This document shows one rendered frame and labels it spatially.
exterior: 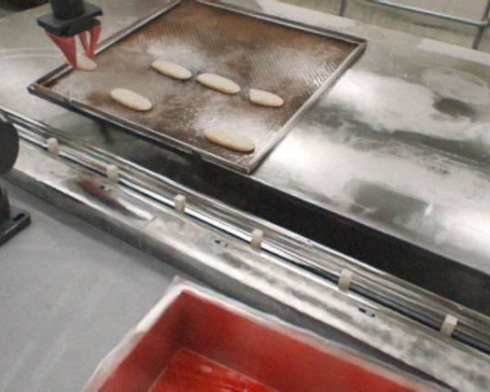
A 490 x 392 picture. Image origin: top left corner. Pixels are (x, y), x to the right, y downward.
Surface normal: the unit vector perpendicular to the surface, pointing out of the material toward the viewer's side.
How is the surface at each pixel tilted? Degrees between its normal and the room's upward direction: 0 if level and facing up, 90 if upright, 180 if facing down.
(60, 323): 0
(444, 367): 0
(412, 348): 0
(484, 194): 10
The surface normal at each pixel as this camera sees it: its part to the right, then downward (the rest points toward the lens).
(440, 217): -0.01, -0.72
